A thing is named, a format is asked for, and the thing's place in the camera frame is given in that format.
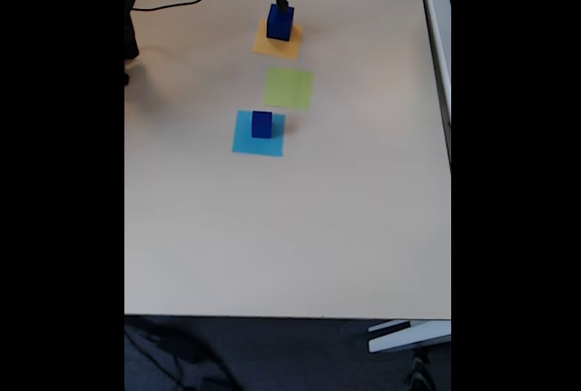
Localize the medium blue cube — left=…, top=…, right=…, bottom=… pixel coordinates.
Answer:
left=251, top=111, right=274, bottom=140

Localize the orange paper square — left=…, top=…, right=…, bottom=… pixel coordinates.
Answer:
left=251, top=17, right=303, bottom=60

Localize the green paper square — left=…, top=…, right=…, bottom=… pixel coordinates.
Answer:
left=263, top=66, right=315, bottom=112

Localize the light blue paper square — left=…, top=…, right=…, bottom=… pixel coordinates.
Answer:
left=231, top=109, right=287, bottom=158

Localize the large blue cube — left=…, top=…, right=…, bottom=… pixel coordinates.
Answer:
left=265, top=4, right=295, bottom=42

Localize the white neighbouring table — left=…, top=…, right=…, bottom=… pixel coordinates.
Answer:
left=416, top=0, right=452, bottom=166

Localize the white table leg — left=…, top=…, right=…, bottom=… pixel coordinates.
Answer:
left=367, top=319, right=452, bottom=354

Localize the black floor cable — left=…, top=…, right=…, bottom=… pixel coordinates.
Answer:
left=124, top=318, right=240, bottom=391

